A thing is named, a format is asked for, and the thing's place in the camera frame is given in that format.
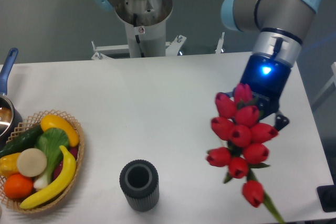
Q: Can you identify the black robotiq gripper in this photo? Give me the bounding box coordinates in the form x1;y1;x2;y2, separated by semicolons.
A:
219;55;291;131

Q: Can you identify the red tulip bouquet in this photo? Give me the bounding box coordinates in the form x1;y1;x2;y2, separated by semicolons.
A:
206;83;284;223

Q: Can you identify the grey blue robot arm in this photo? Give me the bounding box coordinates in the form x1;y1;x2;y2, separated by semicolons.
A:
94;0;321;130

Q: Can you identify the dark grey ribbed vase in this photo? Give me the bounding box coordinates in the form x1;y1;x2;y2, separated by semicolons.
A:
119;159;160;212

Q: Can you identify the black device at table edge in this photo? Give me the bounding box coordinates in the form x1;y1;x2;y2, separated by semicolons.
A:
317;185;335;212

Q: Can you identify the dark red vegetable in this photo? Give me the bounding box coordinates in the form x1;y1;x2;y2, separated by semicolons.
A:
53;146;78;180

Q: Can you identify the yellow squash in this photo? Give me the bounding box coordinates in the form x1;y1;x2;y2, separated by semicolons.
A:
40;114;79;147

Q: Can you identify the yellow banana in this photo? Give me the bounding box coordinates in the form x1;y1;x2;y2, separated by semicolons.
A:
19;145;76;210

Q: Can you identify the green bok choy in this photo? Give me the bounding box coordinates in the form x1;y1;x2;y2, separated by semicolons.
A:
34;127;69;191

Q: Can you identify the woven wicker basket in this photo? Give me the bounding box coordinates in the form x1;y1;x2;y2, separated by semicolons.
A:
1;110;85;214

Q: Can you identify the green cucumber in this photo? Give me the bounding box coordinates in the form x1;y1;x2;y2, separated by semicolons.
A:
1;124;43;157

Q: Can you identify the beige round disc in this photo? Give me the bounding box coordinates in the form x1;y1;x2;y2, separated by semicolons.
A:
16;148;47;177

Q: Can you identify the orange fruit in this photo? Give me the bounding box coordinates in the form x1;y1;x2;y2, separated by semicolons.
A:
4;174;33;199

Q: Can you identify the yellow bell pepper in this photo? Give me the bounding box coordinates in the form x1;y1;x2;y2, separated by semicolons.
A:
1;153;20;177

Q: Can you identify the white frame at right edge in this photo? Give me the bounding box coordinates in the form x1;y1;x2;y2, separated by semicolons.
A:
311;62;335;112

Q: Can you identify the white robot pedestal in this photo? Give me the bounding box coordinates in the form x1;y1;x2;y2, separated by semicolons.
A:
92;0;187;60

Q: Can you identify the blue handled saucepan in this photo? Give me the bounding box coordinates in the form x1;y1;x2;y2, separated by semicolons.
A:
1;48;23;148

